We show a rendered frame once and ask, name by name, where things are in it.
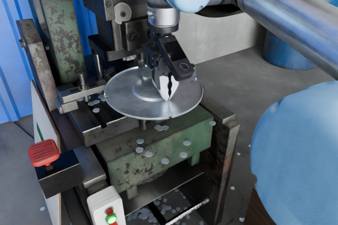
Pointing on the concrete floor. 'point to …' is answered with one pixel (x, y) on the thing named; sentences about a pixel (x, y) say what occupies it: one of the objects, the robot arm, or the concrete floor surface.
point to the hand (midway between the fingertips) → (168, 97)
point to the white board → (44, 132)
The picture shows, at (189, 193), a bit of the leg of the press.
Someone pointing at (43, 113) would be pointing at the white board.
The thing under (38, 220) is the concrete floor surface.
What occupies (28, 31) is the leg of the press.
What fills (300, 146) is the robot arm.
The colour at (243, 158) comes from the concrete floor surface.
